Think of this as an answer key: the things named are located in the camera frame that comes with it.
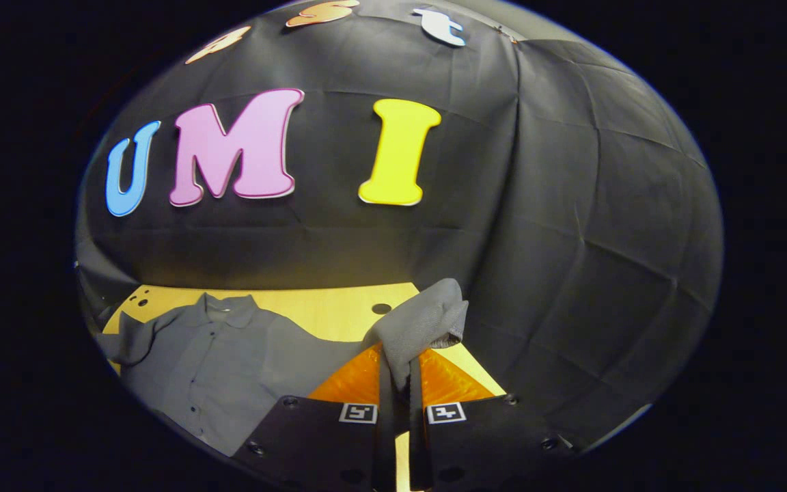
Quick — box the black backdrop cloth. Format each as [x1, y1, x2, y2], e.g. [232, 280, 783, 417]
[76, 0, 723, 452]

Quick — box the grey button shirt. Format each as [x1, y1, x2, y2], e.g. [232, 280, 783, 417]
[96, 278, 469, 457]

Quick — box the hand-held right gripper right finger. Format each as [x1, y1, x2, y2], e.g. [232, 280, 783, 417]
[407, 345, 572, 492]

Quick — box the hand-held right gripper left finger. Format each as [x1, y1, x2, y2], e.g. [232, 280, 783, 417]
[233, 342, 394, 492]

